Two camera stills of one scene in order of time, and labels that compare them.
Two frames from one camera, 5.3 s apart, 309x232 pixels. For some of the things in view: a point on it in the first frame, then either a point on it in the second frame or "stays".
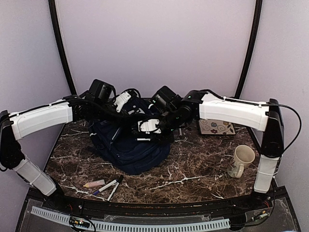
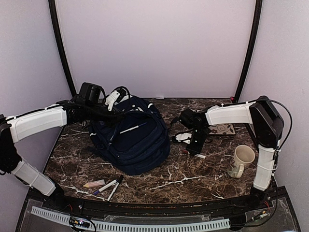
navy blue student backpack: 112,137 stays
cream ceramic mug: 243,154 stays
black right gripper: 168,138 → 195,150
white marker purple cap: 105,186 stays
